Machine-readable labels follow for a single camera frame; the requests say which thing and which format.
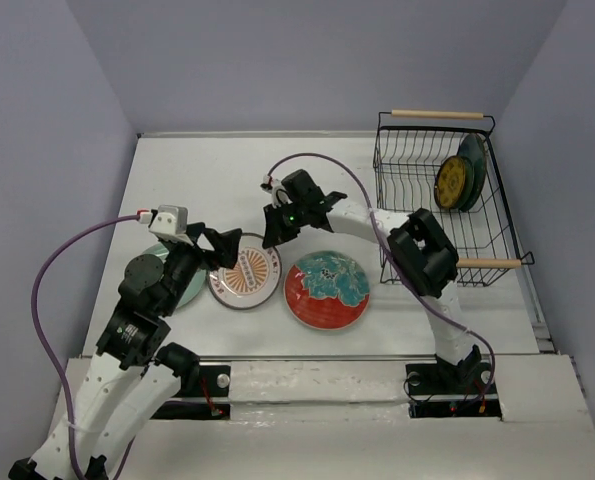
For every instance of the metal table rail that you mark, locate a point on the metal table rail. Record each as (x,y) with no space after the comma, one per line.
(393,357)

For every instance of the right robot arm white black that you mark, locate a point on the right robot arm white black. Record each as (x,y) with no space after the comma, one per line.
(415,244)

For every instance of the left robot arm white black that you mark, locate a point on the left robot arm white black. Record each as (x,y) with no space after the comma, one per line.
(134,371)

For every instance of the dark teal blossom plate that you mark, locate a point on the dark teal blossom plate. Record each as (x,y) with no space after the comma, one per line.
(473,149)

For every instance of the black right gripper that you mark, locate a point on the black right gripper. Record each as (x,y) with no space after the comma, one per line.
(276,233)

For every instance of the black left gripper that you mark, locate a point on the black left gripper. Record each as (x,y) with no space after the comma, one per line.
(226,251)

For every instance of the small yellow brown plate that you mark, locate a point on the small yellow brown plate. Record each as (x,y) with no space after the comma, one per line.
(454,182)

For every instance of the red teal floral plate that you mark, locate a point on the red teal floral plate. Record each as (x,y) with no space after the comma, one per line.
(327,291)

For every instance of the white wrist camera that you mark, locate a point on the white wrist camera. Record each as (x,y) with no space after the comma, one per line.
(169,223)
(275,189)

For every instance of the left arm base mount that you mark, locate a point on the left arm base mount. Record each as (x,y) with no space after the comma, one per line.
(206,399)

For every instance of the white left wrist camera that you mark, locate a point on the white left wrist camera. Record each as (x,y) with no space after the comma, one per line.
(169,223)

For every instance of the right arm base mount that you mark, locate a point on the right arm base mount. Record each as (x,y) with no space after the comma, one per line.
(430,397)

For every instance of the white sunburst pattern plate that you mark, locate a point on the white sunburst pattern plate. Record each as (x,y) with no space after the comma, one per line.
(254,278)

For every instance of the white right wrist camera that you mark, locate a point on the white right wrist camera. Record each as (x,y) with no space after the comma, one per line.
(275,189)

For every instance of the black wire dish rack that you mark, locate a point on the black wire dish rack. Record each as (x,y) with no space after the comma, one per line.
(407,157)

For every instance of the light green flower plate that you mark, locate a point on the light green flower plate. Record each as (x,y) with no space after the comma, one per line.
(196,284)

